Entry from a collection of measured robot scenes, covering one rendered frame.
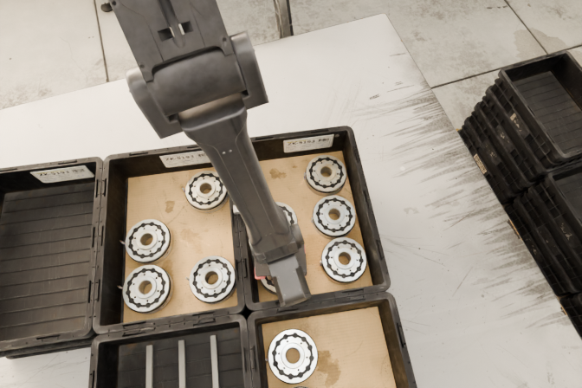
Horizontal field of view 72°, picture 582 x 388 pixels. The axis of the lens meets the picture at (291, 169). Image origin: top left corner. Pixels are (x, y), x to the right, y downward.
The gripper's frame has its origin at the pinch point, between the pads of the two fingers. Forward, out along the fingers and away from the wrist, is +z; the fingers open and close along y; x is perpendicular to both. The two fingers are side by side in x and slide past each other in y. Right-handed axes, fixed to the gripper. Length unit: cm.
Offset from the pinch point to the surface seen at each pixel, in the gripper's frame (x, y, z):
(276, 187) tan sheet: 20.8, -0.1, 4.9
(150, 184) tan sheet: 23.6, -32.3, 5.2
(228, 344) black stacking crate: -15.2, -12.1, 3.6
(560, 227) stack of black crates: 17, 100, 49
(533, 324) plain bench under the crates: -15, 62, 16
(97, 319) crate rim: -9.3, -36.4, -6.2
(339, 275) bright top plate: -2.6, 13.1, 0.9
